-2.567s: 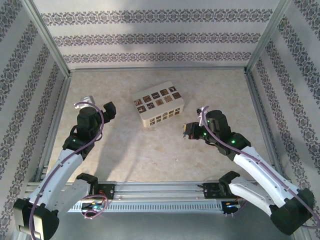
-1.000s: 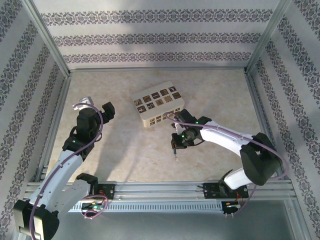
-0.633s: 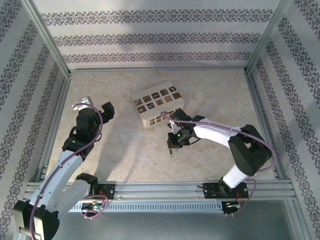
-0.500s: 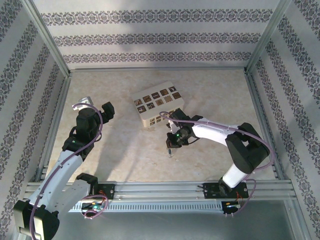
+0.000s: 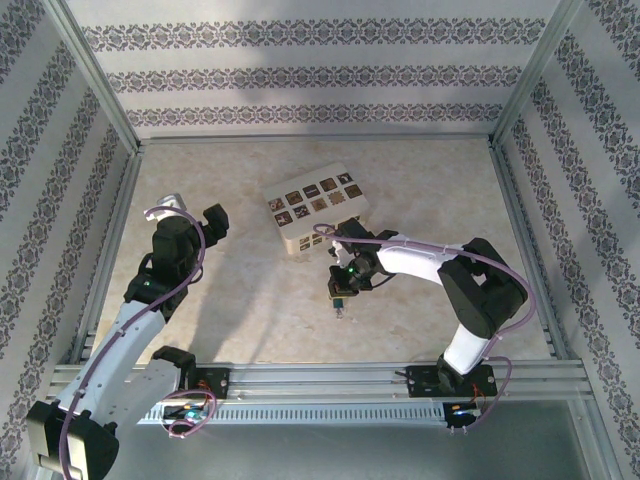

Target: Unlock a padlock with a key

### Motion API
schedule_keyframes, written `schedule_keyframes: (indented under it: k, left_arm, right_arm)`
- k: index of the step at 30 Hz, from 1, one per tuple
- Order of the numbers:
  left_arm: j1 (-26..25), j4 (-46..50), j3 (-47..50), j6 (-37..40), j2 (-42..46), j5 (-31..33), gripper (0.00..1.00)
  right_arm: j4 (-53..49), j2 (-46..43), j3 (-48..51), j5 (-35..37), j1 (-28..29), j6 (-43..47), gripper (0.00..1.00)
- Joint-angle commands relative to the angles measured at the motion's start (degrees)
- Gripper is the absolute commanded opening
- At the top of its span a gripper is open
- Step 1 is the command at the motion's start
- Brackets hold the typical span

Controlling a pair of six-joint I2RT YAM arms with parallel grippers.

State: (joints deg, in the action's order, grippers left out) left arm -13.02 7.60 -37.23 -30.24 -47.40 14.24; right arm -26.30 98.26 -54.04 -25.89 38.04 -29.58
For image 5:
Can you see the small blue padlock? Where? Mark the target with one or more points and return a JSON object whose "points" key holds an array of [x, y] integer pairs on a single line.
{"points": [[339, 303]]}

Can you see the white box with picture tiles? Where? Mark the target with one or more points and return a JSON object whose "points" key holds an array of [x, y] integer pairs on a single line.
{"points": [[312, 205]]}

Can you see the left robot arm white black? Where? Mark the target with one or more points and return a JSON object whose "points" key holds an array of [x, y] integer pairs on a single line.
{"points": [[125, 360]]}

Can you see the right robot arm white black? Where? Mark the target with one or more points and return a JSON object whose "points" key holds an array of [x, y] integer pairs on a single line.
{"points": [[425, 262]]}

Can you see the grey sheet metal panel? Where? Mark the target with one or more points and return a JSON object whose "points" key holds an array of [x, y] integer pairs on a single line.
{"points": [[320, 452]]}

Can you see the left circuit board with light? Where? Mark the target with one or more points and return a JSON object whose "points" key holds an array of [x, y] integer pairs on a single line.
{"points": [[189, 413]]}

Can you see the circuit board with light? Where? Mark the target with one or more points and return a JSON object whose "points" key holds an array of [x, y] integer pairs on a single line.
{"points": [[189, 413], [462, 411]]}

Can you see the right circuit board with light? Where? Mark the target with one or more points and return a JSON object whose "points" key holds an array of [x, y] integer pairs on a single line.
{"points": [[462, 411]]}

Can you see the aluminium table edge rail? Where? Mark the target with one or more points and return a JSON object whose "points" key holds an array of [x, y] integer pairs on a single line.
{"points": [[315, 140], [530, 225], [112, 240]]}

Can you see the aluminium mounting rail beam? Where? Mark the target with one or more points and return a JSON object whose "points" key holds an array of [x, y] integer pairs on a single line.
{"points": [[320, 377]]}

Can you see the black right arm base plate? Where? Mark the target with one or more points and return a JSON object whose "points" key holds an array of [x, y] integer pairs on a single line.
{"points": [[422, 380]]}

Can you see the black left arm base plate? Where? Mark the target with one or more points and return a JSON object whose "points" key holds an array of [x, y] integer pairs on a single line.
{"points": [[215, 382]]}

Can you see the aluminium corner post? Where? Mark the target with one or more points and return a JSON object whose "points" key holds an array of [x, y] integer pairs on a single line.
{"points": [[535, 75], [95, 75]]}

